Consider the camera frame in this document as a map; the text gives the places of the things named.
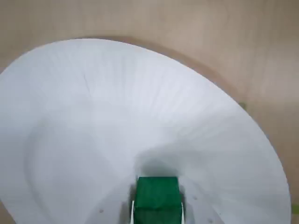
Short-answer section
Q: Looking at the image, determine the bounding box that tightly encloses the green cube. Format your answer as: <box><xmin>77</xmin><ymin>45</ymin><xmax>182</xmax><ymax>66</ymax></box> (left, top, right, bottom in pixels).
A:
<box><xmin>132</xmin><ymin>176</ymin><xmax>183</xmax><ymax>224</ymax></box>

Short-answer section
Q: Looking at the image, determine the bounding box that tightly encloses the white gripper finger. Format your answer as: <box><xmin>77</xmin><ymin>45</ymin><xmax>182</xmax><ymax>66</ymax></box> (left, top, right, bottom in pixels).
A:
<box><xmin>86</xmin><ymin>195</ymin><xmax>135</xmax><ymax>224</ymax></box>
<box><xmin>180</xmin><ymin>186</ymin><xmax>226</xmax><ymax>224</ymax></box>

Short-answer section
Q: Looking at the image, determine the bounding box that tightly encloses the white paper plate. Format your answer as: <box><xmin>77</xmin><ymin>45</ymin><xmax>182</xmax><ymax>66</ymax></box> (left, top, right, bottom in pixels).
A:
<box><xmin>0</xmin><ymin>38</ymin><xmax>292</xmax><ymax>224</ymax></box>

